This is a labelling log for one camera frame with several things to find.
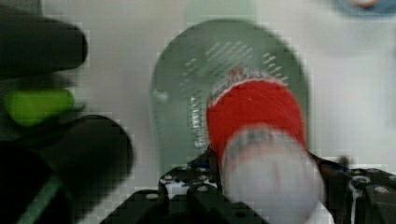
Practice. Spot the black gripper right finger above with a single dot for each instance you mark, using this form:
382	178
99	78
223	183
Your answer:
358	196

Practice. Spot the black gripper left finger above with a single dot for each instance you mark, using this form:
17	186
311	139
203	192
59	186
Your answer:
187	194

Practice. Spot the red plush ketchup bottle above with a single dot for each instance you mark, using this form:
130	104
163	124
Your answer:
256	128

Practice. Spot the green perforated strainer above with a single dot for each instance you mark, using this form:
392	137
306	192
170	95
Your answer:
215	37

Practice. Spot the large black pot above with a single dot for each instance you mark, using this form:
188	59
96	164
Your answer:
90	156

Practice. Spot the orange slice toy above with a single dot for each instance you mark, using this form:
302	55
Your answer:
363	3

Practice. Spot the green ladle handle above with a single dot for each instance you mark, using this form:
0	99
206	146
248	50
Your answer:
41	201

